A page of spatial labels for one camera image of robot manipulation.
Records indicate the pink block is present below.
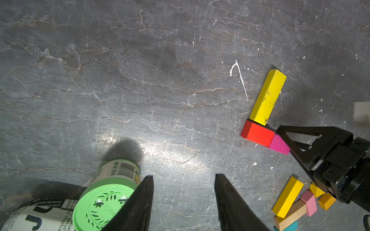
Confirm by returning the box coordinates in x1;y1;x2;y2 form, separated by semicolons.
300;190;317;217

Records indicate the green lid jar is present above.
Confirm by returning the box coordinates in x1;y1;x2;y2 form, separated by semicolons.
72;159;141;231

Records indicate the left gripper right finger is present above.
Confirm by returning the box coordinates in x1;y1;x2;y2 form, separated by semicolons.
214;174;268;231

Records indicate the yellow block tilted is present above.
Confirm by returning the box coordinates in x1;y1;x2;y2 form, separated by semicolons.
309;183;325;198

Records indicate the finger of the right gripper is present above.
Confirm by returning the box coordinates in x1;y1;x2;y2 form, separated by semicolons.
277;126;354;180

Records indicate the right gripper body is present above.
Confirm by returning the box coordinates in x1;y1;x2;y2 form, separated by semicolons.
313;138;370;212

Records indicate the printed can lying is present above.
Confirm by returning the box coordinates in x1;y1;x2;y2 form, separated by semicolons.
2;198;78;231

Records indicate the orange-yellow block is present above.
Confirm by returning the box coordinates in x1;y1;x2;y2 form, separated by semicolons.
318;193;336;211

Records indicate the tan wooden block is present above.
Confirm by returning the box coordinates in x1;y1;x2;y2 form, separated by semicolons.
274;200;307;231

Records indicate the red block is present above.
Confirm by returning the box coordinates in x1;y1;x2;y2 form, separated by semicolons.
241;120;275;147

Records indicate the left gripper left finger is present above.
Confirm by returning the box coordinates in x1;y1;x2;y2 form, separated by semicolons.
103;175;154;231

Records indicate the magenta block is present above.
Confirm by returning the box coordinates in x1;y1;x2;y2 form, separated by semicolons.
269;134;290;155

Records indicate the yellow block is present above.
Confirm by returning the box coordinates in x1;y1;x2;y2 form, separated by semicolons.
309;183;325;198
249;69;287;126
272;177;304;218

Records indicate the teal block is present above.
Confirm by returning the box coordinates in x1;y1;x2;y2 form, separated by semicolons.
274;221;298;231

